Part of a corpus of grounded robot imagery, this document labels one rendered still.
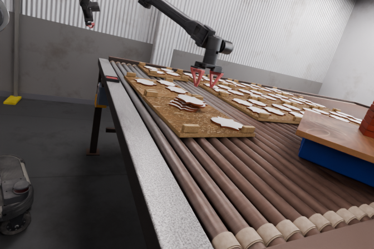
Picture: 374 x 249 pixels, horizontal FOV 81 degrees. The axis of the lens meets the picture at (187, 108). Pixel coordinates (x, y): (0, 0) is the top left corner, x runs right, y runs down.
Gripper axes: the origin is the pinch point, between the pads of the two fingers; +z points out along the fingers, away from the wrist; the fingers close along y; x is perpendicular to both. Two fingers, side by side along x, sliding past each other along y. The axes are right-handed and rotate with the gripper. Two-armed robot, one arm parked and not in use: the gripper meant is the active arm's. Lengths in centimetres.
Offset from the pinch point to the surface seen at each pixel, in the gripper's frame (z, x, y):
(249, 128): 11.3, -21.9, 7.4
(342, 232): 13, -61, -21
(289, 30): -95, 156, 382
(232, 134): 13.6, -20.2, -0.3
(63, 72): 54, 283, 16
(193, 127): 11.0, -16.0, -18.1
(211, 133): 13.3, -17.7, -9.8
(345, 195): 16, -57, 4
